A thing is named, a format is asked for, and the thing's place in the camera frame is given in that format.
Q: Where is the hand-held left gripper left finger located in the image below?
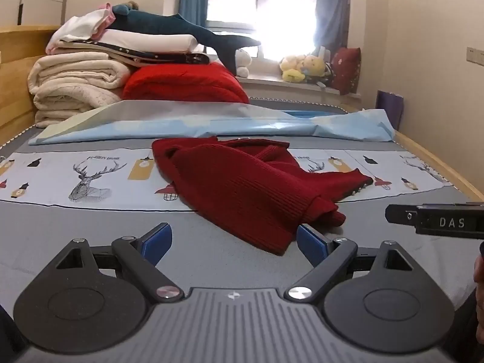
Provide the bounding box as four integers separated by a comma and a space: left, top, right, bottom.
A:
55, 222, 185, 304

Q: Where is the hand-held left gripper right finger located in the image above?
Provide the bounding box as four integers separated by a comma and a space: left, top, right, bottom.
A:
284, 224, 414, 304

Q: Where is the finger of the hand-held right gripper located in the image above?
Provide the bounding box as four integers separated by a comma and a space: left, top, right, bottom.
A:
385, 203, 418, 225

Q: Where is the red knit sweater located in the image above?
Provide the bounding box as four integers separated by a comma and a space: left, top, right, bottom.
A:
151, 136, 374, 257

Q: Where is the purple bag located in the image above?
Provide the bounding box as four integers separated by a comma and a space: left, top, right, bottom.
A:
376, 90, 404, 131

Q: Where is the light blue sheet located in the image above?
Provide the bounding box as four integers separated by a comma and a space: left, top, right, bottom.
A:
28, 100, 396, 146

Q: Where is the deer printed bed sheet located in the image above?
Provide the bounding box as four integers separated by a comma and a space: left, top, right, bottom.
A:
0, 147, 452, 210

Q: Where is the red cushion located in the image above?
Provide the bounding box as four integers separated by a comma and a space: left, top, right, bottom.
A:
331, 46, 362, 95

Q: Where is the red quilt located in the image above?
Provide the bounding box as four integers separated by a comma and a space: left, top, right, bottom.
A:
122, 61, 250, 104

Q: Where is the pale yellow plush toy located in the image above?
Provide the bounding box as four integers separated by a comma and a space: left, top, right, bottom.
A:
280, 56, 308, 83

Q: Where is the folded cream blanket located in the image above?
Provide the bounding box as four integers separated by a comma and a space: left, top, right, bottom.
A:
27, 51, 133, 129

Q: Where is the dark patterned folded cloth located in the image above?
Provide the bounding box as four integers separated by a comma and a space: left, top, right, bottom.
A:
57, 41, 210, 67

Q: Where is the white plush toy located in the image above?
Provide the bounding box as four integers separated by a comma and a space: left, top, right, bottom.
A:
235, 50, 253, 77

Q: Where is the white folded quilt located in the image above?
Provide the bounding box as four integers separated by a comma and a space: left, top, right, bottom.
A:
96, 28, 207, 54

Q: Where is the teal shark plush toy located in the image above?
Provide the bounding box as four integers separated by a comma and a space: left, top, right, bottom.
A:
108, 4, 261, 77

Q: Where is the white cloth with pink edge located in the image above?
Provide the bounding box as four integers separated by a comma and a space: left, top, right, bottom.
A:
46, 5, 116, 51

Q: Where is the window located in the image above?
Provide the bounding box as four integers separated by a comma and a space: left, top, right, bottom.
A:
204, 0, 322, 61

